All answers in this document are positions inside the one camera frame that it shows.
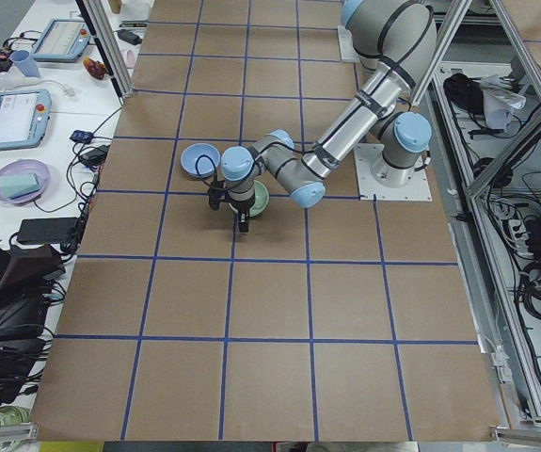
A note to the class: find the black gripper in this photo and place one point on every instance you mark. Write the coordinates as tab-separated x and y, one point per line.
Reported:
243	207

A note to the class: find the green bowl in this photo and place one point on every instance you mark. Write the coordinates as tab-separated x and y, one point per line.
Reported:
255	204

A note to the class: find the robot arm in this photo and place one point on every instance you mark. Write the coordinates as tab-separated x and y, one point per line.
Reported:
394	42

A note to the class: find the blue bowl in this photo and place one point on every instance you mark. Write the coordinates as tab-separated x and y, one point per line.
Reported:
200	160

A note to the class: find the stack of green plates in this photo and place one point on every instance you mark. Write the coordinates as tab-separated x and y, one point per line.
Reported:
14	416

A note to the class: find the small blue black device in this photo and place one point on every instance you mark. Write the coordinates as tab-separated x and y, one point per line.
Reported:
81	136

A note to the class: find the pink plastic cup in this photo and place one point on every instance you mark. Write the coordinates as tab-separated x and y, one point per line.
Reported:
129	58

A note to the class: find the black power adapter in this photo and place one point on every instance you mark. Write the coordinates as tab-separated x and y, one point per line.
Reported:
37	231

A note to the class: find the red brown toy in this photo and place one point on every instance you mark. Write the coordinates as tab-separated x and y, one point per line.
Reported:
95	68

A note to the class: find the purple plate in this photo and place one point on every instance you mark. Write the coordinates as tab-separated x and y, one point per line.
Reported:
24	166

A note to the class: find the teal sponge block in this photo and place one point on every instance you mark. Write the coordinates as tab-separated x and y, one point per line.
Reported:
17	185

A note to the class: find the near teach pendant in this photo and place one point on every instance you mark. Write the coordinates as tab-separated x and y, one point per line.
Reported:
24	116

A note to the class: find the teach pendant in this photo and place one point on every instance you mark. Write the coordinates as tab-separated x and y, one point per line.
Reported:
63	40
24	116

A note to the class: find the far teach pendant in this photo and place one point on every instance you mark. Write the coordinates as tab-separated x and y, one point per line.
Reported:
63	40

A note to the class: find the blue plastic cup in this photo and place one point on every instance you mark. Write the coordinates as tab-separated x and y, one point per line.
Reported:
25	63

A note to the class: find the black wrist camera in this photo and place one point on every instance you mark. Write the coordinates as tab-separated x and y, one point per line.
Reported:
216	194

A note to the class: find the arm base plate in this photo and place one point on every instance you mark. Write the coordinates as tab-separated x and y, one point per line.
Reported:
345	41
378	181

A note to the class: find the aluminium frame post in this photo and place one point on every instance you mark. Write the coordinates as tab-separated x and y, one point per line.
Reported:
100	29

